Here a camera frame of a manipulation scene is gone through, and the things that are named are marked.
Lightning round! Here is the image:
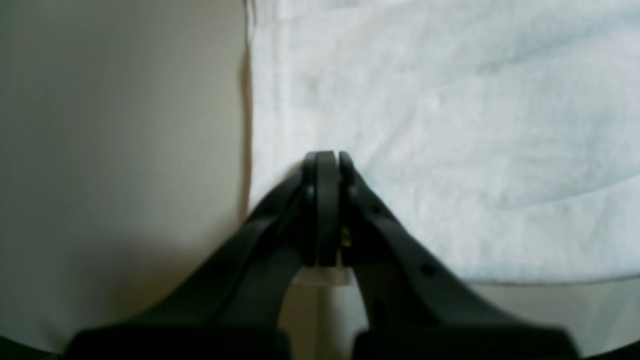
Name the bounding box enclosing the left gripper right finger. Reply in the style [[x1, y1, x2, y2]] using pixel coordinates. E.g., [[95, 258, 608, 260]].
[[339, 152, 579, 360]]

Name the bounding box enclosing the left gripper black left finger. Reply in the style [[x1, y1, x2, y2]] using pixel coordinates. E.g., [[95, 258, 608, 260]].
[[65, 151, 340, 360]]

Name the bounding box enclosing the white printed T-shirt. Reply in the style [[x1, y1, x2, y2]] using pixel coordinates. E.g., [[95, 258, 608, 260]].
[[246, 0, 640, 284]]

